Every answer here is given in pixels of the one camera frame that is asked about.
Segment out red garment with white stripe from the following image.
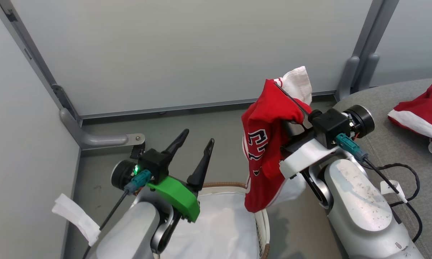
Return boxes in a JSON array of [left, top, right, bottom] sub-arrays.
[[387, 79, 432, 159]]

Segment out grey upright partition post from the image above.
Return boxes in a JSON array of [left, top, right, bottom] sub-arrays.
[[353, 0, 400, 90]]

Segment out black caster wheel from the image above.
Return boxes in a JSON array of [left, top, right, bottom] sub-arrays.
[[130, 144, 146, 160]]

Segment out grey partition bottom rail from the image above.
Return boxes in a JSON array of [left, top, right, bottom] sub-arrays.
[[80, 90, 337, 124]]

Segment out grey partition foot bracket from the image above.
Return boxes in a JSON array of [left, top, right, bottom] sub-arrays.
[[335, 56, 360, 102], [358, 53, 380, 90]]

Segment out grey partition foot tube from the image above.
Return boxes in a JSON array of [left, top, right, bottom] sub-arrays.
[[60, 108, 146, 151]]

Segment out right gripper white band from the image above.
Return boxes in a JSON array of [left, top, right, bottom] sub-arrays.
[[273, 80, 375, 179]]

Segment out grey fabric sofa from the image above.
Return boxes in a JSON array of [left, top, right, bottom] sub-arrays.
[[333, 77, 432, 259]]

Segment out red jersey with letters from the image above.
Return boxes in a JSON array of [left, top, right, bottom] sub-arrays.
[[241, 66, 313, 213]]

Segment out black cable teal plug left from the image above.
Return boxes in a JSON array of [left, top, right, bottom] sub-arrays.
[[82, 170, 152, 259]]

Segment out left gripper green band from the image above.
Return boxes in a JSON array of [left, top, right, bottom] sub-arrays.
[[111, 129, 215, 223]]

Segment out black cable teal plug right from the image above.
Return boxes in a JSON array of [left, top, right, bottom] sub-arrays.
[[336, 133, 423, 243]]

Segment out grey slanted partition post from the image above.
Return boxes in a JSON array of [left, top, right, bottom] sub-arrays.
[[0, 0, 83, 126]]

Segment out white basket liner cloth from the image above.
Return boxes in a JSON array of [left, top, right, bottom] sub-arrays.
[[158, 187, 261, 259]]

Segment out black cable teal plug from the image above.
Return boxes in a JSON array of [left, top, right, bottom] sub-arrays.
[[336, 133, 423, 243], [82, 170, 152, 259]]

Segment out white tape cable label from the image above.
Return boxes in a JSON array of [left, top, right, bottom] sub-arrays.
[[380, 180, 408, 204], [52, 194, 101, 247]]

